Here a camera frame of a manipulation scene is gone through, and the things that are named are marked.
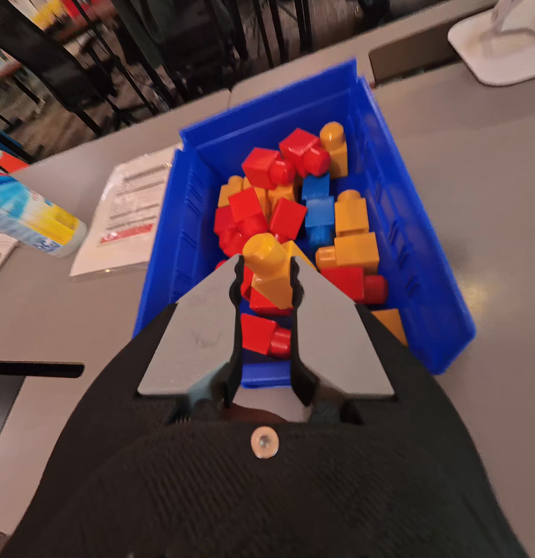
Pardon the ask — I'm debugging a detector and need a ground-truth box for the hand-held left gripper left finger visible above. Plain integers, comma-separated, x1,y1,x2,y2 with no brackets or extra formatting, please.
137,255,246,407

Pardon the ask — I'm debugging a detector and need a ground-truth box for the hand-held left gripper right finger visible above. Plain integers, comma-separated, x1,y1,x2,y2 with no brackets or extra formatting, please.
290,257,396,411

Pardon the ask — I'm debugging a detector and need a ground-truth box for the yellow mega block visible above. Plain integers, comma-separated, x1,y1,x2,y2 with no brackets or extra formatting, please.
242,233,297,311

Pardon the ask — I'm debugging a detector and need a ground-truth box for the blue plastic bin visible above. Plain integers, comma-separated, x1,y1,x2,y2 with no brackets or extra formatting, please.
133,60,477,389

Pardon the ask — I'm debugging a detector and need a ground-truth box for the pile of mixed mega blocks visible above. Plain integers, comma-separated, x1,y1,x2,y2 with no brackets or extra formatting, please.
214,121,409,360

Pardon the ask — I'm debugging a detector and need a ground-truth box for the printed paper sheet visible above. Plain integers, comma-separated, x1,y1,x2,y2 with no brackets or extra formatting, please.
70,144,183,280

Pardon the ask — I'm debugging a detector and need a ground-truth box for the blue white wipes canister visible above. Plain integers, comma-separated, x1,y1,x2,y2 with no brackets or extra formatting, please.
0,170,88,259

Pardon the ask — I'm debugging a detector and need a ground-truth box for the wooden document stand white base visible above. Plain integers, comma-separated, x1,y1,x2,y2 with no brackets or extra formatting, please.
448,0,535,86

